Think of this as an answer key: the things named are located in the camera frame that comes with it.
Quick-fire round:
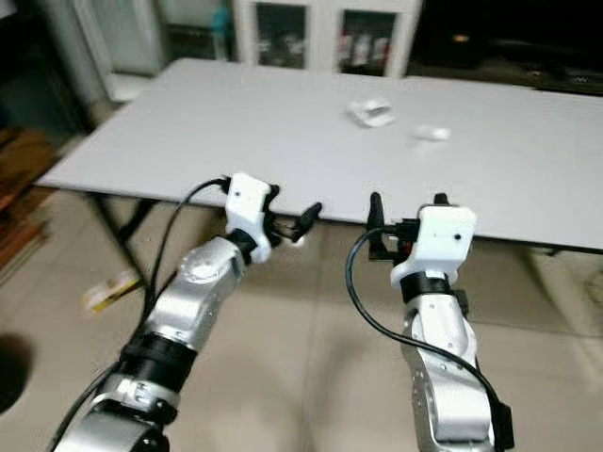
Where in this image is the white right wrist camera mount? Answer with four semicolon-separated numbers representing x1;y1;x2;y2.
391;202;478;288

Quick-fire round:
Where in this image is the small white paper wad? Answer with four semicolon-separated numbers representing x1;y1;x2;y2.
413;125;452;143

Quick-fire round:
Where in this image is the white cabinet with glass doors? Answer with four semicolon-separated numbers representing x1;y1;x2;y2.
231;0;423;78

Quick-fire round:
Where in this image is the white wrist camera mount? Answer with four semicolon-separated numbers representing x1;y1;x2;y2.
391;202;478;288
226;172;276;265

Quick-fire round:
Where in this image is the white table with black legs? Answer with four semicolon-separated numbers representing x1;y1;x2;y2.
38;58;603;326

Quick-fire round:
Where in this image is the brown wooden furniture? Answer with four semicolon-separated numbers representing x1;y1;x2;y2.
0;127;57;269

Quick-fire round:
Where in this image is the black round object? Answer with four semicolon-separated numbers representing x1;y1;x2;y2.
0;331;34;413

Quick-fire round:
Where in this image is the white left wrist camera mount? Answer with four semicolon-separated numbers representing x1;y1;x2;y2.
226;172;276;265

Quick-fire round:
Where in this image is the white framed glass door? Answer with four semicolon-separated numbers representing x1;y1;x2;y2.
38;0;232;103

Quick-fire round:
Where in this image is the crumpled white printed packet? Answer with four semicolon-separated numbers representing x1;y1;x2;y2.
347;97;397;129

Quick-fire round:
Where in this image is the flat yellow carton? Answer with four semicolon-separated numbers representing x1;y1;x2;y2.
82;271;142;316

